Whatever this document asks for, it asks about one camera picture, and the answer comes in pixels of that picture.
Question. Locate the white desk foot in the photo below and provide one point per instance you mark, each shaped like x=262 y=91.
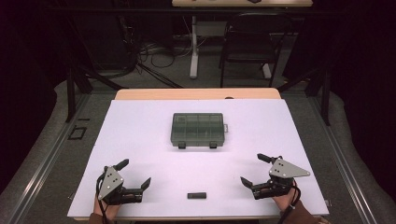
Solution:
x=266 y=71

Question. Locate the person's right hand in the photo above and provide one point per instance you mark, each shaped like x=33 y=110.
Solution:
x=285 y=202

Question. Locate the grey tray under desk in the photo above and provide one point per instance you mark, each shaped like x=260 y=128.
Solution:
x=211 y=28

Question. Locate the white table board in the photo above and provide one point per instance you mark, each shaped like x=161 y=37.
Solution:
x=199 y=168

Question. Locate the grey translucent compartment box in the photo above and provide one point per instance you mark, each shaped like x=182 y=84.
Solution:
x=197 y=129

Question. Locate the person's left hand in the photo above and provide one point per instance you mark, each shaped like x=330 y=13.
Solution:
x=107 y=211

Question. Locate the light wooden desk top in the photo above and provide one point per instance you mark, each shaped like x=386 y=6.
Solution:
x=218 y=3

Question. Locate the white desk leg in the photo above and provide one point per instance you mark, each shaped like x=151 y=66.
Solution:
x=194 y=56

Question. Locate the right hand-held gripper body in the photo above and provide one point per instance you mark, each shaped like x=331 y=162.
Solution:
x=286 y=170

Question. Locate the dark curtain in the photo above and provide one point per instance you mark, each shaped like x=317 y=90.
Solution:
x=367 y=77
x=25 y=77

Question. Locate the metal floor rail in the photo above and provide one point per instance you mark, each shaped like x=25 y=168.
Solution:
x=52 y=155
x=339 y=155

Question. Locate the black metal stand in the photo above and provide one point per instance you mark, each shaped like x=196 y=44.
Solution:
x=71 y=93
x=325 y=99

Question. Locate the black folding chair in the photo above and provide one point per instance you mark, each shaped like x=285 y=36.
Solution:
x=252 y=40

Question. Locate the small black stick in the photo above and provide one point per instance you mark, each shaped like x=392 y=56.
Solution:
x=196 y=195

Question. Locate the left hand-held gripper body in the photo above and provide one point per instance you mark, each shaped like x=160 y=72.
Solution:
x=110 y=183

